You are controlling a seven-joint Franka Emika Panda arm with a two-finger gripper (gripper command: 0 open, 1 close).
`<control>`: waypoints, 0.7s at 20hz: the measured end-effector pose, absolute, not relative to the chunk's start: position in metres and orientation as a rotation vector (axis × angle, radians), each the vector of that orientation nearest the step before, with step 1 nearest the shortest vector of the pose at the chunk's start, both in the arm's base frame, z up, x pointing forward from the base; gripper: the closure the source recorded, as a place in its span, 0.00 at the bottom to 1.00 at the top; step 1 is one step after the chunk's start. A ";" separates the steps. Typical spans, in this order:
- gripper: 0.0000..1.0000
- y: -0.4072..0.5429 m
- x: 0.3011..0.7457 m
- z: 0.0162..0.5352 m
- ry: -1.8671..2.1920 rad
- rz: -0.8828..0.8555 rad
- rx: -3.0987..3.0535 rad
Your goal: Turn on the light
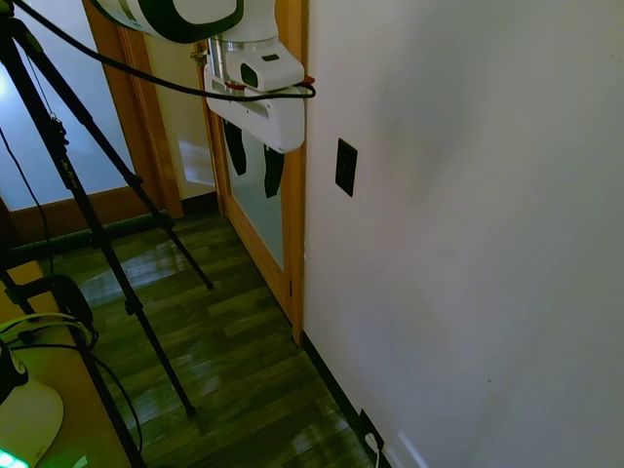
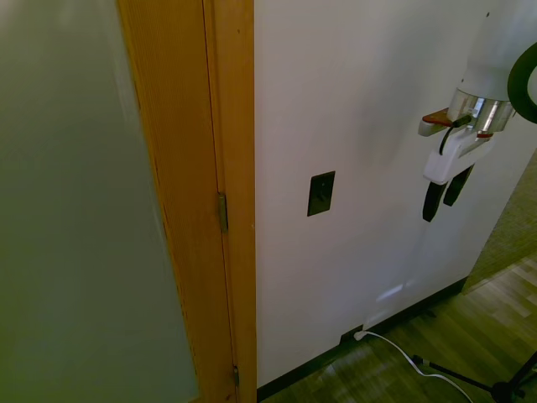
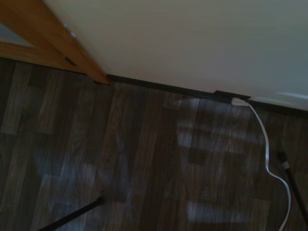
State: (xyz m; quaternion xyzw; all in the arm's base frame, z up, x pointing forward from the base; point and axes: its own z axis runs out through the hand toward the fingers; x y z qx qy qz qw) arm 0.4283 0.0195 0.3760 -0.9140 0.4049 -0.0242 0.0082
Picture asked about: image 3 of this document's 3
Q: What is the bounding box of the dark wall outlet plate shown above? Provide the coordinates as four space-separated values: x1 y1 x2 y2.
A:
213 90 252 103

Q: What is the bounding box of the black tripod leg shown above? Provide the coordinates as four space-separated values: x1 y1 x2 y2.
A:
277 151 308 218
36 197 104 231

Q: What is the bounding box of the white power plug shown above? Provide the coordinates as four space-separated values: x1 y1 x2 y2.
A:
231 97 249 107

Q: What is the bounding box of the wooden door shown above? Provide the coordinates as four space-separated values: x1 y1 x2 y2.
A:
0 20 85 74

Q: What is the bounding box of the wooden door frame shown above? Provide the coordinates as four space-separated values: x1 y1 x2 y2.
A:
2 0 112 85

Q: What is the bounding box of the dark baseboard strip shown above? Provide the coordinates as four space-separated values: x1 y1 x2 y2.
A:
107 74 308 116

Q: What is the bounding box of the white flat power cord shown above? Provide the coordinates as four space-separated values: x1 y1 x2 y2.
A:
247 103 291 231

